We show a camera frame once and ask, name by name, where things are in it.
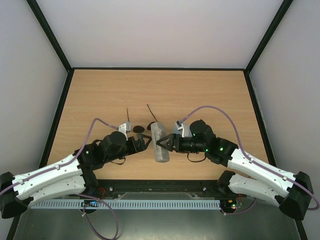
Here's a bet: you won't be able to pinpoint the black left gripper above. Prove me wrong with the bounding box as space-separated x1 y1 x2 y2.
105 133 152 163

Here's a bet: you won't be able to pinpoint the black round sunglasses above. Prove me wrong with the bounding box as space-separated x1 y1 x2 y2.
126 103 158 134

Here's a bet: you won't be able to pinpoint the grey felt glasses case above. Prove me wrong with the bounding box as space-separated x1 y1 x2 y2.
150 121 170 163

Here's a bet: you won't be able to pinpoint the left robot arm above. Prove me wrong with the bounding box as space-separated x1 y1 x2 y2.
0 131 152 219

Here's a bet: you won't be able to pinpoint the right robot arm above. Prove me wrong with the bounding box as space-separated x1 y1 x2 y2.
151 120 313 221

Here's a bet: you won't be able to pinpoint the left green circuit board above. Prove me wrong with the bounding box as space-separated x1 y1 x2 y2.
82 199 102 207

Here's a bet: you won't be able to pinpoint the green circuit board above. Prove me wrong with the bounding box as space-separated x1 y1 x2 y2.
82 199 102 207
225 197 244 210

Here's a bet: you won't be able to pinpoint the right green circuit board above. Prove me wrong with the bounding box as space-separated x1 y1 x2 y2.
225 197 244 210

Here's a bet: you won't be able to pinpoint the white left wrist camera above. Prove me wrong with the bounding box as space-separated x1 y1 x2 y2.
118 121 132 134

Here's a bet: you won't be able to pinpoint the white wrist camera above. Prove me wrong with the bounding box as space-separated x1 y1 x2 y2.
118 121 132 134
172 121 192 138

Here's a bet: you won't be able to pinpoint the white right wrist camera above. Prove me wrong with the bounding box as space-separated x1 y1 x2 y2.
172 121 192 138

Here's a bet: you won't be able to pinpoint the light blue slotted cable duct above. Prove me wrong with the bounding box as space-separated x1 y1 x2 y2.
31 199 221 210

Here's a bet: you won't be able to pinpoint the black aluminium frame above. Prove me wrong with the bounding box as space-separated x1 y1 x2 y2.
5 0 309 240

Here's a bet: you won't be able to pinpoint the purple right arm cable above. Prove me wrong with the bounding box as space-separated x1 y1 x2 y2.
179 105 314 216

